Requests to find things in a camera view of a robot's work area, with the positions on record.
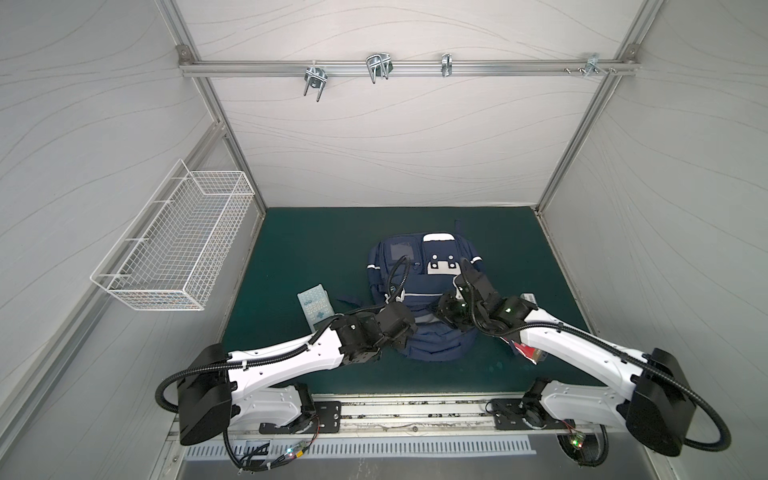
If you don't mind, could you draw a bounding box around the navy blue student backpack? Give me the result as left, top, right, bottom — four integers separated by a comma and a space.
343, 232, 484, 363

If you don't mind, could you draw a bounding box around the metal clamp hook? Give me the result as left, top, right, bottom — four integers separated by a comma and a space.
365, 52, 393, 84
303, 65, 328, 102
564, 53, 618, 78
441, 53, 453, 78

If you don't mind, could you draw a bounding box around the white wire wall basket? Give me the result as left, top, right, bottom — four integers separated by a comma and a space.
90, 160, 254, 312

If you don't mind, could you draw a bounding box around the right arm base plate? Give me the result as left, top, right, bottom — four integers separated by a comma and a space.
485, 397, 568, 431

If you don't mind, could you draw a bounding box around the white green calculator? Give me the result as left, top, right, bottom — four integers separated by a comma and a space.
297, 284, 335, 332

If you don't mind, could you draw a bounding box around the clear pencil case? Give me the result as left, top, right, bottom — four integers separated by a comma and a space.
520, 293, 538, 307

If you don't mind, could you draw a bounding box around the aluminium top cross rail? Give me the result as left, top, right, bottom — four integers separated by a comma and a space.
180, 56, 641, 78

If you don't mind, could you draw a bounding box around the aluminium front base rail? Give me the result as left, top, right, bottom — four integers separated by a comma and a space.
167, 391, 607, 442

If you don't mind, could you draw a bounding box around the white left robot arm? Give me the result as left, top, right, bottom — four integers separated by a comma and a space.
154, 277, 416, 446

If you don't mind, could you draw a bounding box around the white slotted cable duct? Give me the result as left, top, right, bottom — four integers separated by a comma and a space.
185, 435, 537, 461

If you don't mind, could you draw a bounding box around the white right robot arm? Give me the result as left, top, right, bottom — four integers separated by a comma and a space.
428, 258, 732, 457

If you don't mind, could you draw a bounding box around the red box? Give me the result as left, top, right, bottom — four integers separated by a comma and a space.
507, 340, 547, 365

